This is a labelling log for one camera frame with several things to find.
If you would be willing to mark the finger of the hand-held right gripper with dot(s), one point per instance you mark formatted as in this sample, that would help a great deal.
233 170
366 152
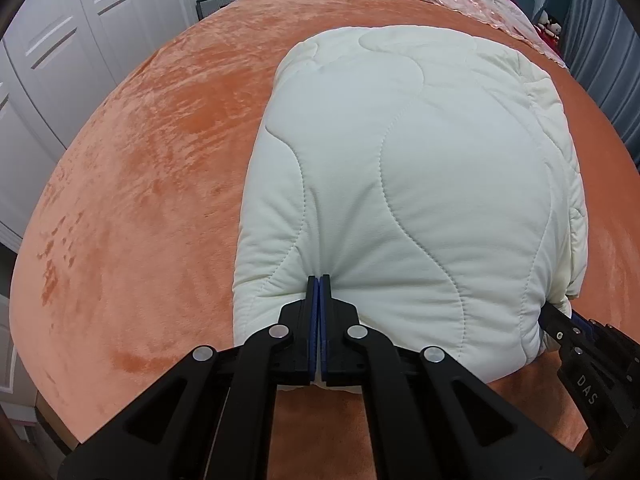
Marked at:
559 332
587 321

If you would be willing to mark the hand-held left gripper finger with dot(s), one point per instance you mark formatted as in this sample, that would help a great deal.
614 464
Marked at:
312 330
325 330

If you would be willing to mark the white quilted blanket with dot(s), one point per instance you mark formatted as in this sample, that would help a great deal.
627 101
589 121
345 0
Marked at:
400 185

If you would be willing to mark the orange velvet bed blanket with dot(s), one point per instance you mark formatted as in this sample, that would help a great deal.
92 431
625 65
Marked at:
150 160

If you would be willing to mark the red pillow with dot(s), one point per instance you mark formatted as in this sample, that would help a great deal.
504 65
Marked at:
551 41

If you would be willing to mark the grey curtain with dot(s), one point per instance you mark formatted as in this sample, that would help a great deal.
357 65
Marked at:
605 35

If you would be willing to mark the stuffed dolls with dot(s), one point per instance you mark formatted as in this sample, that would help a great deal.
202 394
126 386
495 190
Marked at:
549 22

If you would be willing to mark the dark nightstand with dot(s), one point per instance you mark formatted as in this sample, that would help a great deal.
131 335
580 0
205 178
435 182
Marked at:
215 5

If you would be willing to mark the white wardrobe doors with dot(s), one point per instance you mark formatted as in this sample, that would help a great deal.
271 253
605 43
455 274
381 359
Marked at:
75 40

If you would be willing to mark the wooden bed frame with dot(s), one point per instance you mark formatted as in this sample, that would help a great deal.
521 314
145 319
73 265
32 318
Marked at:
52 422

